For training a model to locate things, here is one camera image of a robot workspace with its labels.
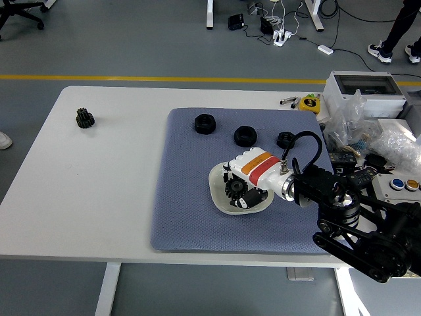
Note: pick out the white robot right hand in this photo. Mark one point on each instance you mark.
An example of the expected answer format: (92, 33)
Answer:
(260, 168)

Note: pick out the black stepped gear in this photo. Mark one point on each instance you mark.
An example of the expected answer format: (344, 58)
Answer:
(235, 191)
(85, 120)

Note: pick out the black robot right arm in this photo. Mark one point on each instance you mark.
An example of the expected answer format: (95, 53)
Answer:
(342, 200)

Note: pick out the medium black hex nut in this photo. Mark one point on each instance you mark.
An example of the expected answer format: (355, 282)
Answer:
(245, 140)

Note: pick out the small black hex nut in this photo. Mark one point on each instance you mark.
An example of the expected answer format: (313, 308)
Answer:
(283, 140)

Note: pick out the large black hex nut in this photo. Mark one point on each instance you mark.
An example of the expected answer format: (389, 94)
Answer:
(204, 126)

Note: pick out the grey table control box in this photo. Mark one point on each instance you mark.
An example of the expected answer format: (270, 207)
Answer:
(299, 274)

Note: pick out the grey push-button control box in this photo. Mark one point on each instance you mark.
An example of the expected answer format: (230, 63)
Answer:
(385, 189)

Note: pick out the white plastic box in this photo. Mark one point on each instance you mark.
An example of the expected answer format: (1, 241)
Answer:
(394, 125)

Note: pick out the black charger box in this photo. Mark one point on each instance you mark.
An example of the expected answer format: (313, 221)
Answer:
(266, 25)

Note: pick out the white square dish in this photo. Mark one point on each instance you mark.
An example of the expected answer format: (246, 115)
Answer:
(217, 187)

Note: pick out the black silver marker pen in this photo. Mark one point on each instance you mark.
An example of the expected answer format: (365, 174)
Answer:
(287, 100)

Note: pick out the yellow tape measure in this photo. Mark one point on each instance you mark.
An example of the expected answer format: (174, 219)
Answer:
(309, 103)

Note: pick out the blue-grey textured mat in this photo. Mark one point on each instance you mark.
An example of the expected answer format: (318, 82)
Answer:
(184, 197)

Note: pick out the black digital panel meter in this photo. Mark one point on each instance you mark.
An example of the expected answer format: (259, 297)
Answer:
(363, 177)
(342, 158)

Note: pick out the clear plastic bag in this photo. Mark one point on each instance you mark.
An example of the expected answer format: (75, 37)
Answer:
(348, 121)

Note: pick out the black plastic part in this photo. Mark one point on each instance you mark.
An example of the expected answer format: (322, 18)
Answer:
(375, 161)

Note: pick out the white power strip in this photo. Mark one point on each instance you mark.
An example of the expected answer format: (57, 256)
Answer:
(282, 37)

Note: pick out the white power adapter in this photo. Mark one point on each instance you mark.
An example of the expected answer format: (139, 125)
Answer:
(325, 49)

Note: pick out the bubble wrap bag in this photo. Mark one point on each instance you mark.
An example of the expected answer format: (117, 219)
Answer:
(398, 148)

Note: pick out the black power adapter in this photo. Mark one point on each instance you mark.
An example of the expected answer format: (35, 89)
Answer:
(236, 22)

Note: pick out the white table leg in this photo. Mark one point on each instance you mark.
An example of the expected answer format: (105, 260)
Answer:
(108, 289)
(343, 296)

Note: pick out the white desk leg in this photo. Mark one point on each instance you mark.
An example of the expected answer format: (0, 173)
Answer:
(314, 14)
(210, 14)

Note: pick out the person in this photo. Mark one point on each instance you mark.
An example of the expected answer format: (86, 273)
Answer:
(399, 26)

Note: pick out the black office chair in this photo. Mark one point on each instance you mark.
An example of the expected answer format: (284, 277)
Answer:
(18, 11)

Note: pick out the grey electrical enclosure box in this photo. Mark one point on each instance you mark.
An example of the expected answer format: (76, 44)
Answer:
(361, 77)

